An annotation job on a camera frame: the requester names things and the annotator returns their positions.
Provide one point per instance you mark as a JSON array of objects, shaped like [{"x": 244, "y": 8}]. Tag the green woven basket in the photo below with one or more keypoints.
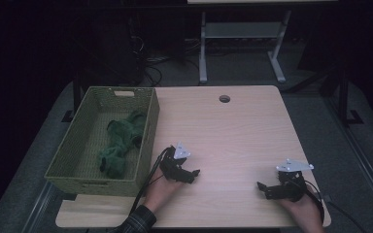
[{"x": 77, "y": 155}]

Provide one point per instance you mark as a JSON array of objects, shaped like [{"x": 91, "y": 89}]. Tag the black metal stand leg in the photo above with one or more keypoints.
[
  {"x": 76, "y": 97},
  {"x": 344, "y": 97}
]

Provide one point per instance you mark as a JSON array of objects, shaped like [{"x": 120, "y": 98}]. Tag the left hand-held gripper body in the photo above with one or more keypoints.
[{"x": 171, "y": 166}]

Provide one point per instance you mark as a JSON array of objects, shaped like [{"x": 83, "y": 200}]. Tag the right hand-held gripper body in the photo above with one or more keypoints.
[{"x": 291, "y": 189}]

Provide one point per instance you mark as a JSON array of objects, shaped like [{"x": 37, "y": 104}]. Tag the grey metal stand frame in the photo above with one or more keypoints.
[{"x": 243, "y": 29}]

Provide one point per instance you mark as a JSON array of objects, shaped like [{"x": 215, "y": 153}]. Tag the green plush garment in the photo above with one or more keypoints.
[{"x": 123, "y": 136}]

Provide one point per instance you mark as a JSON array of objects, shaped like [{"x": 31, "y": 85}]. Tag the person's right hand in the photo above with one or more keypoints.
[{"x": 309, "y": 213}]

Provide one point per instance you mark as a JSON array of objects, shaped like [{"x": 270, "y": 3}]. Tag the person's left hand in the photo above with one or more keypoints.
[{"x": 160, "y": 192}]

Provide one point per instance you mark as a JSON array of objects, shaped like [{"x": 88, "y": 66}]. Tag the grey metal floor rail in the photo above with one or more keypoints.
[
  {"x": 362, "y": 155},
  {"x": 39, "y": 207}
]

